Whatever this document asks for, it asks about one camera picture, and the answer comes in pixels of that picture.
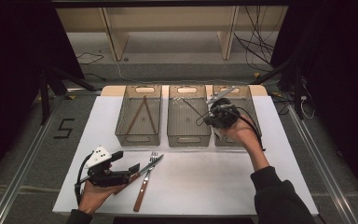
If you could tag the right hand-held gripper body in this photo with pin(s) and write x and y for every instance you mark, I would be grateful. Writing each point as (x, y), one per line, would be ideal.
(223, 115)

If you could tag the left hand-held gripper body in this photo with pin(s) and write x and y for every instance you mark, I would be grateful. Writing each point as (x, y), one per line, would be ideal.
(105, 177)

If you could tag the grey translucent plastic bin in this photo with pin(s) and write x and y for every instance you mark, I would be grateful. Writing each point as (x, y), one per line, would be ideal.
(250, 99)
(183, 130)
(140, 124)

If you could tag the brown chopstick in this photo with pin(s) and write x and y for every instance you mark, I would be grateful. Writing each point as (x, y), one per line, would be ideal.
(135, 115)
(150, 116)

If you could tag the person's left hand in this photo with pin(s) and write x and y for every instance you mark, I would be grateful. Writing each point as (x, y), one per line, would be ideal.
(96, 197)

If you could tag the white table cover sheet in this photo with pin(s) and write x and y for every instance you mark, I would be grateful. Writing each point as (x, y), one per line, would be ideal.
(199, 186)

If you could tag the black metal stand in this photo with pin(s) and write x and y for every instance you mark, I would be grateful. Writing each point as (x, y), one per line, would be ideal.
(297, 90)
(48, 90)

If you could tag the light wooden shelf unit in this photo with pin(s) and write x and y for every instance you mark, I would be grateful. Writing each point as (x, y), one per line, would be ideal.
(174, 18)

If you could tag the black curtain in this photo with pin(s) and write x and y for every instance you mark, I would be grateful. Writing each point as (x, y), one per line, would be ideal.
(12, 62)
(338, 77)

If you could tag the aluminium floor rail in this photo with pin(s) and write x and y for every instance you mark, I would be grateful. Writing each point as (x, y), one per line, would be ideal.
(323, 165)
(24, 168)

